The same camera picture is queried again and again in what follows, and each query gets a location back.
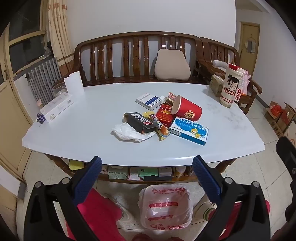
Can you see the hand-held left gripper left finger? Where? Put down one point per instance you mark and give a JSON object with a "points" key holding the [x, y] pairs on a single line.
{"points": [[89, 178]]}

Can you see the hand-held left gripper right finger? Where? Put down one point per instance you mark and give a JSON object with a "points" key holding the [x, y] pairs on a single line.
{"points": [[205, 179]]}

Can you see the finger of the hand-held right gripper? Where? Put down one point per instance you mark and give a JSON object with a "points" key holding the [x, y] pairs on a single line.
{"points": [[285, 155]]}

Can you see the cartoon print medicine box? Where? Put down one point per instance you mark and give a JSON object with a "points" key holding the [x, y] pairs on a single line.
{"points": [[189, 132]]}

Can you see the plastic lined trash bin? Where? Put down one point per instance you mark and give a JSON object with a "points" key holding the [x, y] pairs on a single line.
{"points": [[161, 204]]}

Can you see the white tissue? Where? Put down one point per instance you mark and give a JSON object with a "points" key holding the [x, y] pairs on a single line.
{"points": [[124, 133]]}

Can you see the yellow snack wrapper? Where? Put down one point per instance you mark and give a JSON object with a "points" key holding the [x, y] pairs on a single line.
{"points": [[161, 132]]}

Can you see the red paper cup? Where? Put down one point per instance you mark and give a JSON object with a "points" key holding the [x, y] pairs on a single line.
{"points": [[188, 109]]}

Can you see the black carton box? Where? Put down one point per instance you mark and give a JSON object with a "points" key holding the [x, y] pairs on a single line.
{"points": [[138, 121]]}

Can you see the red cigarette pack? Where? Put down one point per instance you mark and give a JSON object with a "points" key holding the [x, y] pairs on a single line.
{"points": [[164, 115]]}

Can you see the small brown red box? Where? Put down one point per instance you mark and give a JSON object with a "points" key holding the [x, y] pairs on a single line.
{"points": [[171, 98]]}

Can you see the white blue medicine box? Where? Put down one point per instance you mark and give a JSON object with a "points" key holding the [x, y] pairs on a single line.
{"points": [[150, 100]]}

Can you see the small printed carton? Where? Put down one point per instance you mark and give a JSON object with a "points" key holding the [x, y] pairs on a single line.
{"points": [[104, 171]]}

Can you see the yellow soft item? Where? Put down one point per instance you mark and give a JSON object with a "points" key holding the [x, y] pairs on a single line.
{"points": [[76, 165]]}

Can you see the white pill bottle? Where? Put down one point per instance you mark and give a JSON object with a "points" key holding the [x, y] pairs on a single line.
{"points": [[180, 171]]}

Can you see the person's right shoe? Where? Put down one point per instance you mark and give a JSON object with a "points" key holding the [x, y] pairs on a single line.
{"points": [[201, 208]]}

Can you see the person's shoe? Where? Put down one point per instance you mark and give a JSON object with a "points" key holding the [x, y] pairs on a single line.
{"points": [[124, 213], [201, 208]]}

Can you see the baby wipes pack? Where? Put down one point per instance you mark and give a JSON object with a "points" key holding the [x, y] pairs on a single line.
{"points": [[118, 173]]}

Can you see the person's left leg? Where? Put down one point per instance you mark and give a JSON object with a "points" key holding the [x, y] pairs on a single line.
{"points": [[101, 213]]}

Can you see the person's leg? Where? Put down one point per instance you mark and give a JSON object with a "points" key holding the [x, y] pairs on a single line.
{"points": [[232, 215], [101, 213]]}

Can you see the grey box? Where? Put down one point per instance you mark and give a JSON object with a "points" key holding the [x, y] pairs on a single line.
{"points": [[165, 172]]}

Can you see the pink flat box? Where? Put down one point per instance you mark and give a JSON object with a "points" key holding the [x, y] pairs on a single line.
{"points": [[133, 173]]}

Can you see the person's right leg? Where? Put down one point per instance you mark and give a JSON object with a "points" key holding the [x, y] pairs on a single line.
{"points": [[232, 215]]}

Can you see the red plastic bag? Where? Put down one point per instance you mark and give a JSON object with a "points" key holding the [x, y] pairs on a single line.
{"points": [[276, 110]]}

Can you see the dark flat box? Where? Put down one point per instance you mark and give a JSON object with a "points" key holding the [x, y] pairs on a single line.
{"points": [[157, 178]]}

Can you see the person's left shoe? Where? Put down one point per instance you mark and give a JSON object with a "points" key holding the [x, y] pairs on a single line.
{"points": [[124, 213]]}

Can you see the wooden coffee table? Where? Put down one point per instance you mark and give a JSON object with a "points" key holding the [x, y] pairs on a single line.
{"points": [[143, 182]]}

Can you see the green wipes pack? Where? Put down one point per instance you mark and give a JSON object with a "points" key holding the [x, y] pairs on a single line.
{"points": [[148, 172]]}

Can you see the wooden armchair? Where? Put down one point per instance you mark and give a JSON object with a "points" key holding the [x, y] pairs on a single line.
{"points": [[255, 87]]}

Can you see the small purple item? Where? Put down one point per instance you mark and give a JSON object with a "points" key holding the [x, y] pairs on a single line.
{"points": [[40, 118]]}

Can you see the long white box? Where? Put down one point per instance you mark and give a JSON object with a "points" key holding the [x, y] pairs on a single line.
{"points": [[56, 107]]}

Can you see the clear spray bottle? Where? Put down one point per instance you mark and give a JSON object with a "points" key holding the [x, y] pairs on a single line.
{"points": [[242, 83]]}

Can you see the pink bag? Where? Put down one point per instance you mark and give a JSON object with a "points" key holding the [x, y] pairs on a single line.
{"points": [[248, 78]]}

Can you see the cartoon print white bottle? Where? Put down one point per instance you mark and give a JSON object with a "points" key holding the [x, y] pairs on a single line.
{"points": [[229, 88]]}

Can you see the small pink capped bottle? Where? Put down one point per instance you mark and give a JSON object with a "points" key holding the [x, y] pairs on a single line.
{"points": [[39, 104]]}

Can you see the glass mug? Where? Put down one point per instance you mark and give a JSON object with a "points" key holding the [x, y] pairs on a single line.
{"points": [[57, 90]]}

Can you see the beige cardboard tissue box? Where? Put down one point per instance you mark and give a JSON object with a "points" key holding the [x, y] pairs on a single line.
{"points": [[216, 85]]}

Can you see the white paper towel roll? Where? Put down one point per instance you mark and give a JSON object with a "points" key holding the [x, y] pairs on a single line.
{"points": [[74, 83]]}

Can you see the grey radiator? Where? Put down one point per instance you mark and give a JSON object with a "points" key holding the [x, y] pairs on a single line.
{"points": [[44, 78]]}

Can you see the white rolled pillow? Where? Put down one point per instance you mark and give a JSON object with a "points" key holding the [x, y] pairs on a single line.
{"points": [[218, 63]]}

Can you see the grey hanging door item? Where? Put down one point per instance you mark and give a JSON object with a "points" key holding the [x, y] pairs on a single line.
{"points": [[251, 46]]}

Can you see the beige back cushion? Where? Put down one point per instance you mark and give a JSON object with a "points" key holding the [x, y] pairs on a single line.
{"points": [[172, 64]]}

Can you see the yellow wooden door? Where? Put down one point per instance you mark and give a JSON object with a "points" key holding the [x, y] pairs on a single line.
{"points": [[245, 34]]}

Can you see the wooden slatted sofa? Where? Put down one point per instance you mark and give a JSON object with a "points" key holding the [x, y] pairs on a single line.
{"points": [[138, 34]]}

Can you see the beige striped curtain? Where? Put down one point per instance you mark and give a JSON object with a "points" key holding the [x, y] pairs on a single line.
{"points": [[57, 27]]}

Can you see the cream framed window door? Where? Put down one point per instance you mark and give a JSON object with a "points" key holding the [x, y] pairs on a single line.
{"points": [[25, 38]]}

